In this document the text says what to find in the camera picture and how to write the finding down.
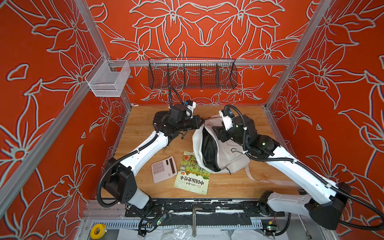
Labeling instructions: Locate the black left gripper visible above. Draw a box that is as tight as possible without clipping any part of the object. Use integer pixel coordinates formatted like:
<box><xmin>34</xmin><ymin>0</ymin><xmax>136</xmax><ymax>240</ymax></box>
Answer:
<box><xmin>177</xmin><ymin>115</ymin><xmax>205</xmax><ymax>132</ymax></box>

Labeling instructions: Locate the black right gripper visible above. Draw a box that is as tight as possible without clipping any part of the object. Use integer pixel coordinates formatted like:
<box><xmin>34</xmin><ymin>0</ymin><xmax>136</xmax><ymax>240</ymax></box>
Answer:
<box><xmin>210</xmin><ymin>120</ymin><xmax>250</xmax><ymax>150</ymax></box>

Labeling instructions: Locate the white student backpack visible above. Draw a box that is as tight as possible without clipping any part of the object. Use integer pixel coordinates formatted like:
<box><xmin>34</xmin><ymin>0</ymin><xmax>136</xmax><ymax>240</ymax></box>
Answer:
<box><xmin>193</xmin><ymin>115</ymin><xmax>255</xmax><ymax>181</ymax></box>

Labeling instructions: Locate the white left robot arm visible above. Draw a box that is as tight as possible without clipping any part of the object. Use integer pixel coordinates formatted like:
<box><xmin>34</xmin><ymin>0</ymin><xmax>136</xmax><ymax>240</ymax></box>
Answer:
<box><xmin>97</xmin><ymin>99</ymin><xmax>204</xmax><ymax>210</ymax></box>

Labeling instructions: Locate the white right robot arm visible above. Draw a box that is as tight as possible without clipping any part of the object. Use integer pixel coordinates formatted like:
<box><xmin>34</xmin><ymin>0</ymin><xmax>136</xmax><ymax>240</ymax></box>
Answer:
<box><xmin>214</xmin><ymin>105</ymin><xmax>384</xmax><ymax>231</ymax></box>

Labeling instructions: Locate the black plastic tool case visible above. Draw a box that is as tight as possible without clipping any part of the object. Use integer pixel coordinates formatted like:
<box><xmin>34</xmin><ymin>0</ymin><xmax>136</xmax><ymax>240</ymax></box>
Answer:
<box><xmin>153</xmin><ymin>111</ymin><xmax>170</xmax><ymax>128</ymax></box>

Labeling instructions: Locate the green illustrated book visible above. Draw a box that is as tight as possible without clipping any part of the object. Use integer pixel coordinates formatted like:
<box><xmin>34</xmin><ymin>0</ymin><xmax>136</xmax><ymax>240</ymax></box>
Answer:
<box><xmin>174</xmin><ymin>151</ymin><xmax>211</xmax><ymax>195</ymax></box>

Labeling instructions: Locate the pink calculator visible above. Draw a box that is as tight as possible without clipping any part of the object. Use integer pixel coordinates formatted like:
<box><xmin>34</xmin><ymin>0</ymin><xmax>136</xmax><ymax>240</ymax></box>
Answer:
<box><xmin>151</xmin><ymin>156</ymin><xmax>178</xmax><ymax>184</ymax></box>

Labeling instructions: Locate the yellow tape roll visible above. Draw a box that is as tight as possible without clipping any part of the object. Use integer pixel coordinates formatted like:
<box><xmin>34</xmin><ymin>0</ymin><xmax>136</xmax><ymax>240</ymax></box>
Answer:
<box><xmin>90</xmin><ymin>224</ymin><xmax>107</xmax><ymax>240</ymax></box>

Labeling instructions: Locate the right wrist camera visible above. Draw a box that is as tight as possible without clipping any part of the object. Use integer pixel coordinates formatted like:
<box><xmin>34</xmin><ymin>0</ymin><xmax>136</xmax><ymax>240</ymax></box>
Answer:
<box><xmin>219</xmin><ymin>108</ymin><xmax>235</xmax><ymax>131</ymax></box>

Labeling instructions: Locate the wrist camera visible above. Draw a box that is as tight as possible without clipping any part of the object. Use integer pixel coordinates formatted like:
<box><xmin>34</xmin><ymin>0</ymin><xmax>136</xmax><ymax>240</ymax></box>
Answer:
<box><xmin>219</xmin><ymin>108</ymin><xmax>235</xmax><ymax>131</ymax></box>
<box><xmin>184</xmin><ymin>100</ymin><xmax>197</xmax><ymax>118</ymax></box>

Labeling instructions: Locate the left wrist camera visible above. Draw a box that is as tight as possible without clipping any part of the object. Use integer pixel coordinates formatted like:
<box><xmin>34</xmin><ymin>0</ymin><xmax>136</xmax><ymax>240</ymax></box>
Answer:
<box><xmin>184</xmin><ymin>100</ymin><xmax>197</xmax><ymax>118</ymax></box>

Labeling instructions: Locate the black wire wall basket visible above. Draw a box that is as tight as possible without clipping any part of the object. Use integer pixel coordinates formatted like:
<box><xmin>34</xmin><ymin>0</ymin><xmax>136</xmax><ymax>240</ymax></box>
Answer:
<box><xmin>148</xmin><ymin>57</ymin><xmax>238</xmax><ymax>90</ymax></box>

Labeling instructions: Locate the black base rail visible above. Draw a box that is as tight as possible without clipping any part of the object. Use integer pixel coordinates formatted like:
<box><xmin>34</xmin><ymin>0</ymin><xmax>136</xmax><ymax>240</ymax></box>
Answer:
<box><xmin>125</xmin><ymin>197</ymin><xmax>286</xmax><ymax>218</ymax></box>

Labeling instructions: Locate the metal clamp handle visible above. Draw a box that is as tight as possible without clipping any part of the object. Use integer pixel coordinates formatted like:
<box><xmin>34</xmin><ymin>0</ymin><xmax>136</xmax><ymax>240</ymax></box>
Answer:
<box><xmin>192</xmin><ymin>206</ymin><xmax>203</xmax><ymax>237</ymax></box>

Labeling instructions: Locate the white wire wall basket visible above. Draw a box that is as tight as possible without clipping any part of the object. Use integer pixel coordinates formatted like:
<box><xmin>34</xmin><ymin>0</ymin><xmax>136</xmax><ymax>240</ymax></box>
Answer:
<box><xmin>85</xmin><ymin>56</ymin><xmax>131</xmax><ymax>97</ymax></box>

